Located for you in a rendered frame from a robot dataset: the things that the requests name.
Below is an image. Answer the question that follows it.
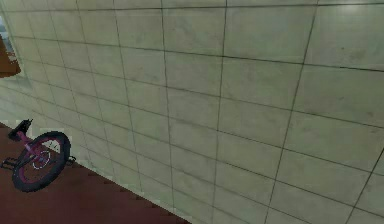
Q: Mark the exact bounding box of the purple black unicycle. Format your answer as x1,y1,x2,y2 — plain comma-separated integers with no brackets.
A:
0,118,77,193

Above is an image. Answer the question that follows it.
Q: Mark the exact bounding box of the brown wooden furniture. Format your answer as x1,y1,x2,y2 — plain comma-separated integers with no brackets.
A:
0,34,22,79

